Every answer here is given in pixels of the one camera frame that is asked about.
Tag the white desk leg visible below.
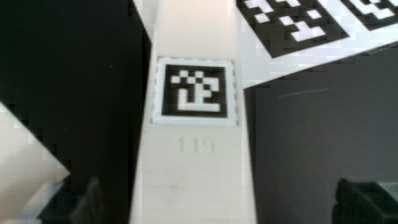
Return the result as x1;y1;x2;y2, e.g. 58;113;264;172
0;103;69;223
129;0;255;224

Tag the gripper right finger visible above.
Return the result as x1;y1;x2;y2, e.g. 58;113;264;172
334;179;398;224

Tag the marker tag sheet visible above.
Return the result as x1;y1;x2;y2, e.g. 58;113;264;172
131;0;398;89

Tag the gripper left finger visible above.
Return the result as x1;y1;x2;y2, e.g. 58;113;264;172
23;177;104;224

